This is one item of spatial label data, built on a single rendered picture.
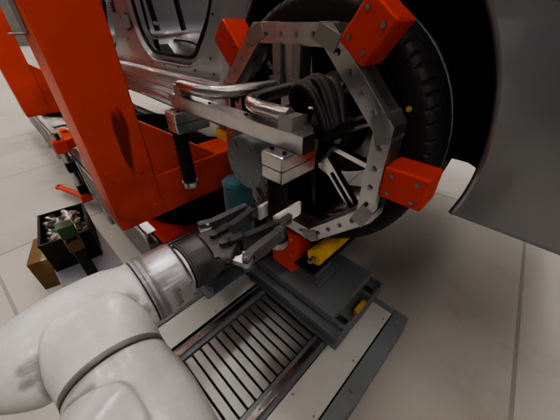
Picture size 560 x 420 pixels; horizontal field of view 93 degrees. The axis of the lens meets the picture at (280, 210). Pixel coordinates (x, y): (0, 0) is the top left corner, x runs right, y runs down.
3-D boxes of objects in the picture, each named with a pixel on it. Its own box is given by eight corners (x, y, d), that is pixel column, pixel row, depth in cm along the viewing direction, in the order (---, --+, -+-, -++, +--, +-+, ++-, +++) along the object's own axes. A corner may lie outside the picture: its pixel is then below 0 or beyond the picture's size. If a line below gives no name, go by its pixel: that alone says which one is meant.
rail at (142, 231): (176, 262, 128) (164, 227, 115) (157, 272, 123) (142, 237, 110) (56, 136, 268) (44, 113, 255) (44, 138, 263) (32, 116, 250)
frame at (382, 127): (370, 257, 74) (437, 21, 43) (357, 271, 71) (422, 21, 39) (246, 188, 105) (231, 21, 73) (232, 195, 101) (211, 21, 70)
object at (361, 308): (378, 295, 123) (383, 282, 117) (334, 352, 102) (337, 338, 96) (297, 243, 151) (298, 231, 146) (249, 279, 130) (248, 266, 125)
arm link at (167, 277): (168, 332, 35) (207, 305, 39) (148, 289, 30) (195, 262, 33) (139, 292, 40) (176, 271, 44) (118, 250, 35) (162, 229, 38)
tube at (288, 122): (357, 110, 52) (367, 47, 46) (292, 134, 41) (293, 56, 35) (291, 96, 62) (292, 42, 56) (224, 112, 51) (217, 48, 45)
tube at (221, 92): (284, 94, 64) (285, 42, 57) (217, 110, 52) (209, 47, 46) (238, 84, 74) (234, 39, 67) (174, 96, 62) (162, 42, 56)
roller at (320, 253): (363, 229, 99) (367, 217, 96) (315, 273, 82) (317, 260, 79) (350, 222, 103) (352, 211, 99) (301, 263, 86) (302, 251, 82)
